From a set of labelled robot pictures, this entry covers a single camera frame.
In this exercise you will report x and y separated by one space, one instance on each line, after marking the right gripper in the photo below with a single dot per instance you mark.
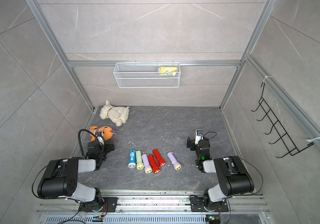
192 143

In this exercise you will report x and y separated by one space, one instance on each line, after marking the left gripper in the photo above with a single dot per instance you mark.
108 149

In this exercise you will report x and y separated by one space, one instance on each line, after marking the blue flashlight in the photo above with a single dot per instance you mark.
132 159

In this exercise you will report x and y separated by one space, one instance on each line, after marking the green flashlight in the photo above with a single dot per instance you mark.
139 162

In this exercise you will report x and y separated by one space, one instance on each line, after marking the purple flashlight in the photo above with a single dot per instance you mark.
147 166
173 160

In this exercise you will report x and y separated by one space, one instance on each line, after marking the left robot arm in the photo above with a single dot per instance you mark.
60 177

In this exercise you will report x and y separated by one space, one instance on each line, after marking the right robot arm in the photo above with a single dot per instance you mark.
233 177

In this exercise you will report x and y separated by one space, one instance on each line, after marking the red flashlight right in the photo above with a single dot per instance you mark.
160 160

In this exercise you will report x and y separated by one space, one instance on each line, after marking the red flashlight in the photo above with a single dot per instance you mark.
160 160
155 167

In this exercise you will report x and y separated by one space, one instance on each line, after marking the red flashlight left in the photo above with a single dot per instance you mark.
155 167

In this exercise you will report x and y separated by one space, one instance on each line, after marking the orange plush toy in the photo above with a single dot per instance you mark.
108 132

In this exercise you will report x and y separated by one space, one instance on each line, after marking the white plush dog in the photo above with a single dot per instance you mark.
117 114

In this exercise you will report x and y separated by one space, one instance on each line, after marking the yellow item in basket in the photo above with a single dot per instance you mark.
168 70

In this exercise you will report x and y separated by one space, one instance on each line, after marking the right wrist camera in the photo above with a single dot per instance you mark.
198 135

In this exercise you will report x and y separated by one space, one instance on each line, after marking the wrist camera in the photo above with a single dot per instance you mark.
99 136
198 135

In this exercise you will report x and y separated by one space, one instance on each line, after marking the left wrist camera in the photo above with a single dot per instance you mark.
99 136

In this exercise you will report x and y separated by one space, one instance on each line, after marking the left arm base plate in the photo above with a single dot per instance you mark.
106 204

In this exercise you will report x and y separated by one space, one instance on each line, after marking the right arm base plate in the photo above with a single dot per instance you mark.
203 204

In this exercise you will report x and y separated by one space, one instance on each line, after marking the black wall hook rack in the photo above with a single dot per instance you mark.
277 127

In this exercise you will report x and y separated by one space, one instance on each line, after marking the white wire basket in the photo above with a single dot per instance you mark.
145 75

